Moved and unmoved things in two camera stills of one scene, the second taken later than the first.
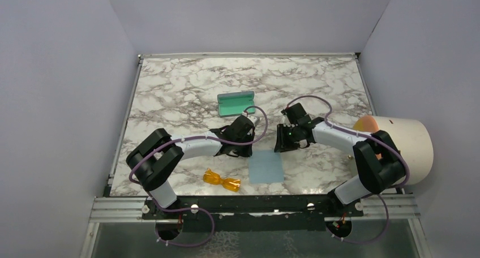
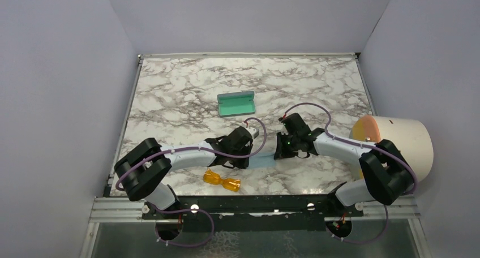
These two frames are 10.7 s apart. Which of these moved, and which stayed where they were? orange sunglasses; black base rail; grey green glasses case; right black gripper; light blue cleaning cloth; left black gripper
Moved: light blue cleaning cloth; right black gripper; left black gripper
Stayed: black base rail; orange sunglasses; grey green glasses case
